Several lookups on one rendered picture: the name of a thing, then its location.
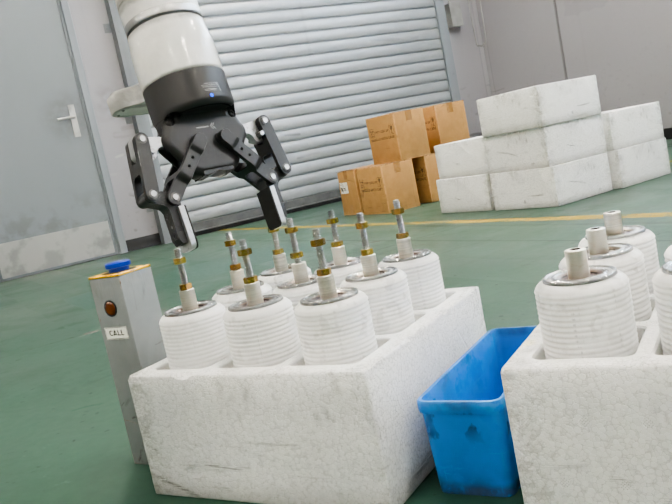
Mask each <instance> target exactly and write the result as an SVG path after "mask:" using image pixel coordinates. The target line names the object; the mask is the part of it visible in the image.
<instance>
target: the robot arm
mask: <svg viewBox="0 0 672 504"><path fill-rule="evenodd" d="M115 3H116V7H117V10H118V13H119V16H120V19H121V22H122V25H123V28H124V31H125V34H126V37H127V40H128V44H129V48H130V53H131V58H132V63H133V67H134V70H135V73H136V76H137V79H138V82H139V83H138V84H136V85H133V86H130V87H127V88H124V89H120V90H117V91H114V92H113V93H111V94H110V96H109V97H108V99H107V104H108V107H109V110H110V113H111V116H112V117H116V118H119V117H130V116H138V115H146V114H149V115H150V118H151V121H152V124H153V126H154V128H155V129H156V130H157V137H148V136H147V135H146V134H145V133H142V132H139V133H137V134H136V135H135V136H134V137H133V138H132V139H131V140H130V141H129V142H128V143H127V144H126V146H125V150H126V155H127V160H128V165H129V170H130V175H131V180H132V185H133V190H134V195H135V200H136V204H137V206H138V207H139V208H141V209H146V208H149V209H156V210H159V211H160V212H161V213H162V214H163V215H164V219H165V222H166V225H167V228H168V231H169V234H170V236H171V240H172V242H173V244H174V245H175V246H176V247H180V249H181V251H182V253H187V252H191V251H193V250H194V249H196V248H198V240H197V237H196V234H195V231H194V228H193V225H192V222H191V219H190V216H189V213H188V210H187V207H186V205H181V200H182V198H183V195H184V193H185V190H186V188H187V185H188V183H189V182H190V181H191V179H192V180H195V182H198V181H203V180H204V179H206V178H208V177H223V176H226V175H227V174H228V173H230V172H231V173H232V174H233V175H234V176H236V177H237V178H239V179H244V180H246V181H247V182H248V183H250V184H251V185H252V186H253V187H255V188H256V189H257V190H259V191H260V192H259V193H257V197H258V199H259V202H260V205H261V208H262V211H263V214H264V217H265V220H266V223H267V226H268V228H269V229H270V230H275V229H278V228H280V227H282V226H284V225H285V224H286V219H285V218H286V217H287V210H286V207H285V204H284V202H283V199H282V196H281V193H280V190H279V187H278V183H279V181H280V180H281V179H282V178H284V177H285V176H286V175H287V174H288V173H290V172H291V165H290V163H289V161H288V158H287V156H286V154H285V152H284V150H283V148H282V145H281V143H280V141H279V139H278V137H277V135H276V133H275V130H274V128H273V126H272V124H271V122H270V120H269V118H268V117H267V116H266V115H260V116H259V117H258V118H257V119H255V120H254V121H252V122H248V123H245V124H242V123H241V122H240V121H239V120H238V118H237V117H236V114H235V105H234V99H233V96H232V93H231V90H230V87H229V84H228V81H227V78H226V75H225V72H224V70H223V67H222V64H221V61H220V58H219V55H218V52H217V49H216V46H215V43H214V41H213V39H212V36H211V34H210V32H209V31H208V29H207V27H206V24H205V22H204V19H203V17H202V14H201V11H200V8H199V5H198V2H197V0H115ZM245 138H247V139H248V143H249V144H253V145H254V147H255V149H256V151H257V153H258V154H257V153H255V152H254V151H253V150H252V149H250V148H249V147H248V146H247V145H245V144H244V142H245ZM157 150H158V151H159V153H160V154H161V155H162V156H163V157H164V158H165V159H167V160H168V161H169V162H170V163H171V164H172V166H171V168H170V171H169V173H168V176H167V178H166V180H165V183H164V189H163V191H159V187H158V182H157V177H156V172H155V167H154V162H153V160H154V159H155V158H156V157H157ZM240 158H241V159H242V160H243V161H244V163H241V162H239V160H240Z"/></svg>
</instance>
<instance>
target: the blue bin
mask: <svg viewBox="0 0 672 504"><path fill-rule="evenodd" d="M536 327H537V326H520V327H502V328H494V329H491V330H489V331H487V332H486V333H485V334H484V335H483V336H482V337H481V338H480V339H479V340H478V341H477V342H476V343H475V344H474V345H473V346H472V347H471V348H470V349H469V350H468V351H466V352H465V353H464V354H463V355H462V356H461V357H460V358H459V359H458V360H457V361H456V362H455V363H454V364H453V365H452V366H451V367H450V368H449V369H448V370H447V371H446V372H445V373H444V374H442V375H441V376H440V377H439V378H438V379H437V380H436V381H435V382H434V383H433V384H432V385H431V386H430V387H429V388H428V389H427V390H426V391H425V392H424V393H423V394H422V395H421V396H419V398H418V399H417V405H418V410H419V412H420V413H422V414H423V417H424V421H425V425H426V430H427V434H428V438H429V442H430V446H431V450H432V454H433V458H434V462H435V466H436V470H437V474H438V478H439V483H440V487H441V489H442V492H444V493H448V494H462V495H478V496H493V497H510V496H513V495H515V494H516V493H517V492H518V490H519V488H520V486H521V484H520V479H519V473H518V467H517V462H516V456H515V451H514V445H513V439H512V434H511V428H510V423H509V417H508V411H507V406H506V400H505V395H504V389H503V383H502V378H501V369H502V368H503V366H504V365H505V364H506V363H507V362H508V360H509V359H510V358H511V357H512V356H513V354H514V353H515V352H516V351H517V350H518V348H519V347H520V346H521V345H522V344H523V342H524V341H525V340H526V339H527V338H528V336H529V335H530V334H531V333H532V332H533V330H534V329H535V328H536Z"/></svg>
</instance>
